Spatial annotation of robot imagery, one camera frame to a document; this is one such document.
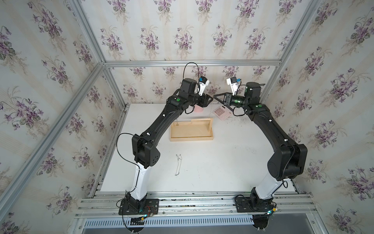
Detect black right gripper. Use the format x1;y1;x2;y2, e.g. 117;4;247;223
214;92;251;109

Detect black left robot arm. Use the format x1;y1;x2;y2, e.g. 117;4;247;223
124;76;213;212

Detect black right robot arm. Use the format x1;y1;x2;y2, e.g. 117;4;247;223
214;82;308;211

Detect wooden jewelry display stand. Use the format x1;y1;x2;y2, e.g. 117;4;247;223
170;118;214;142

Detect pink calculator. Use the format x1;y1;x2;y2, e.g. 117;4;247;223
213;106;232;121

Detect pink pen holder cup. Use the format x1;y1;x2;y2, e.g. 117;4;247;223
194;105;204;113

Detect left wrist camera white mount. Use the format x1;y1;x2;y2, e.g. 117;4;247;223
198;76;209;96

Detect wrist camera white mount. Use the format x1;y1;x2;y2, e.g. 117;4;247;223
198;76;209;96
227;77;240;95

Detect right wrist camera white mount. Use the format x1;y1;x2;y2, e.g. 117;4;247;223
227;77;240;95

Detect silver chain necklace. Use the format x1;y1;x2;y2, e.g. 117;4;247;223
174;153;183;176

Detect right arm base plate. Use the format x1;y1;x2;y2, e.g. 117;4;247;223
234;195;277;215

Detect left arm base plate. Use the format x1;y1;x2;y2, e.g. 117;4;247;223
118;199;160;215

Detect aluminium mounting rail frame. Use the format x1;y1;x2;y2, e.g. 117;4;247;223
71;192;326;234

